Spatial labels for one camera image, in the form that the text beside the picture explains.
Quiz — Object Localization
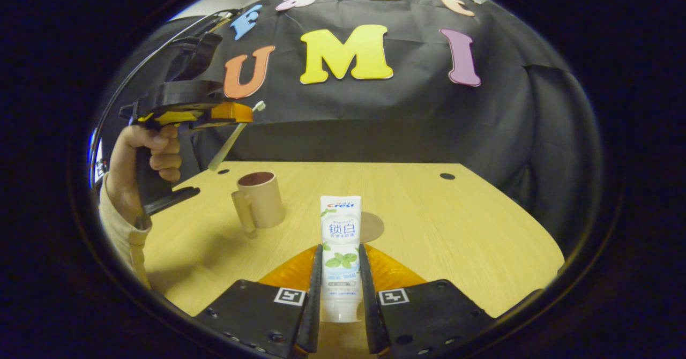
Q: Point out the white toothpaste tube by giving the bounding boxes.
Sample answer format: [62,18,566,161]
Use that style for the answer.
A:
[320,196,362,323]

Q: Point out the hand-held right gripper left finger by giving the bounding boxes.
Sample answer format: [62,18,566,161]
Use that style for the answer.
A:
[194,244,324,359]

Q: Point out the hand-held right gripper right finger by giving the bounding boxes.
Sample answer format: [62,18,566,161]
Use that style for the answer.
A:
[358,244,496,358]

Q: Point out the computer monitor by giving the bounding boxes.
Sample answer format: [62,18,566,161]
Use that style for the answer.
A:
[87,129,106,185]

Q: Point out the black backdrop cloth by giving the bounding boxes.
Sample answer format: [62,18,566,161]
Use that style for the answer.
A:
[102,0,603,258]

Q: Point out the beige cup with handle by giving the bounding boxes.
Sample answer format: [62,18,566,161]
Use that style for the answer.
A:
[232,171,286,236]

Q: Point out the pale green toothbrush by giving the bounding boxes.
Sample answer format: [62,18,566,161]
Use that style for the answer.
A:
[208,100,266,172]

